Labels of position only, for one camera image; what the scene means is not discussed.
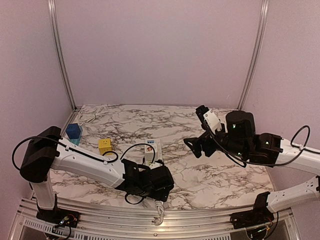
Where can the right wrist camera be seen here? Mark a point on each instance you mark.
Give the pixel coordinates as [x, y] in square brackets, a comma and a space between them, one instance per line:
[208, 119]

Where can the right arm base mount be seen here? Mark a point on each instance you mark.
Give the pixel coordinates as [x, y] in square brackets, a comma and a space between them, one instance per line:
[259, 214]

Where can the left aluminium frame post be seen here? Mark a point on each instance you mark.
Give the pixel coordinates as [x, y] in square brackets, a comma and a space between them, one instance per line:
[59, 52]

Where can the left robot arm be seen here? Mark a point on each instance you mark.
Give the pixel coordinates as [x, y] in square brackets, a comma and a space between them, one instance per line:
[50, 151]

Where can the aluminium frame post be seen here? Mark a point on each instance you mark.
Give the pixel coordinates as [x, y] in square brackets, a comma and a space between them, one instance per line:
[59, 52]
[261, 29]

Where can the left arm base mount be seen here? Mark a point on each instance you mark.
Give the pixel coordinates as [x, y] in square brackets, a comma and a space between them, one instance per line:
[59, 216]

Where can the white cube socket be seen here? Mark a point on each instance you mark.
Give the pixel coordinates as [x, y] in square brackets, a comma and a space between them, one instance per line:
[150, 153]

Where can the teal power strip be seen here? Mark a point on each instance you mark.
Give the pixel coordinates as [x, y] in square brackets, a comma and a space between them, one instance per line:
[76, 141]

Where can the long white power strip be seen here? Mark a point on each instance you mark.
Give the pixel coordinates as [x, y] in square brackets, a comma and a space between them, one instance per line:
[158, 204]

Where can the yellow cube socket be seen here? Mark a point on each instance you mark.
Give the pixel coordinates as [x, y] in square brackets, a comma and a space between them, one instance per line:
[104, 146]

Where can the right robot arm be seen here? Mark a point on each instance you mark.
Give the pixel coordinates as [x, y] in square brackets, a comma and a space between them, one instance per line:
[238, 140]

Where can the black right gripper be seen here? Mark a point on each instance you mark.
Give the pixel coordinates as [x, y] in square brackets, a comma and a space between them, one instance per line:
[197, 141]

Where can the right aluminium frame post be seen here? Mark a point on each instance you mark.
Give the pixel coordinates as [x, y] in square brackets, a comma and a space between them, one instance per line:
[261, 29]

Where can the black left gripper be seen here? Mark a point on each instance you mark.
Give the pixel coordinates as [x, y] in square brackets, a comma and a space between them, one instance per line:
[158, 194]

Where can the blue cube socket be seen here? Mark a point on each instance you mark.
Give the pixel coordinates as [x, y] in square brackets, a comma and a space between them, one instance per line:
[70, 128]

